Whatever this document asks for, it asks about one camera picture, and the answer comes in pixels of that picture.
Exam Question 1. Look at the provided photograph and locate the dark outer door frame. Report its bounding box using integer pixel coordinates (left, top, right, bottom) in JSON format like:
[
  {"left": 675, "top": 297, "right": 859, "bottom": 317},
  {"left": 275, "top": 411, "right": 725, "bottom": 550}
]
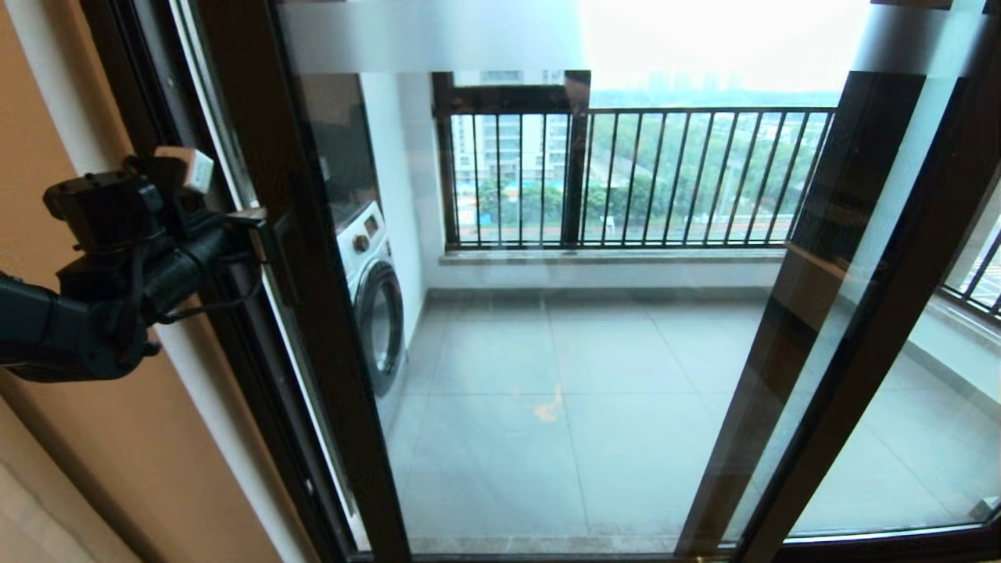
[{"left": 78, "top": 0, "right": 1001, "bottom": 563}]

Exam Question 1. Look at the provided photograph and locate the thin black camera cable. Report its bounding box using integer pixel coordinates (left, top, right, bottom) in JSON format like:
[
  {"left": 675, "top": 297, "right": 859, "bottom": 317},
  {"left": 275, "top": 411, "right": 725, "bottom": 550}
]
[{"left": 156, "top": 258, "right": 265, "bottom": 325}]

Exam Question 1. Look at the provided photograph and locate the black metal balcony railing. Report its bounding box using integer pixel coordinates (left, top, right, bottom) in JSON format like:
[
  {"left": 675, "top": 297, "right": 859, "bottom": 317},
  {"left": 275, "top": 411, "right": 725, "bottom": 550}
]
[
  {"left": 438, "top": 106, "right": 838, "bottom": 249},
  {"left": 938, "top": 231, "right": 1001, "bottom": 320}
]

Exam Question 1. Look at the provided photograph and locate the dark casement window frame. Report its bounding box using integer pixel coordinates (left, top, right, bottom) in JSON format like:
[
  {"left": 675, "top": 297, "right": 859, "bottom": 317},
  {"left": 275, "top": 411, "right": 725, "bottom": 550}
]
[{"left": 432, "top": 70, "right": 592, "bottom": 251}]

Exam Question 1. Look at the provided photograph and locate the dark-framed glass sliding door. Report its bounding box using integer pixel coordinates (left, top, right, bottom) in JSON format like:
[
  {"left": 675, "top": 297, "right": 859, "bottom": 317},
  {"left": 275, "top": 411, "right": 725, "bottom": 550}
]
[{"left": 192, "top": 0, "right": 1001, "bottom": 563}]

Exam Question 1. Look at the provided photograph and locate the white front-load washing machine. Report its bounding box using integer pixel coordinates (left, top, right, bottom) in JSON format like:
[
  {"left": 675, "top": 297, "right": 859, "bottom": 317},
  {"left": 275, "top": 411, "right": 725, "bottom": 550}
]
[{"left": 332, "top": 199, "right": 407, "bottom": 439}]

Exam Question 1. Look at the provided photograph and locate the stone window sill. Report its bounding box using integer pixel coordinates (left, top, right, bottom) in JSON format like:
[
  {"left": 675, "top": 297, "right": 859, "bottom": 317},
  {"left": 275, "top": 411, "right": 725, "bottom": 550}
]
[
  {"left": 438, "top": 246, "right": 787, "bottom": 267},
  {"left": 915, "top": 297, "right": 1001, "bottom": 368}
]

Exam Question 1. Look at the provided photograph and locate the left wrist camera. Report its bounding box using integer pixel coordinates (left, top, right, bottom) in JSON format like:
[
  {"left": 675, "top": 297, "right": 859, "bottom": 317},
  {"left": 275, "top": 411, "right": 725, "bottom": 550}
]
[{"left": 152, "top": 146, "right": 215, "bottom": 196}]

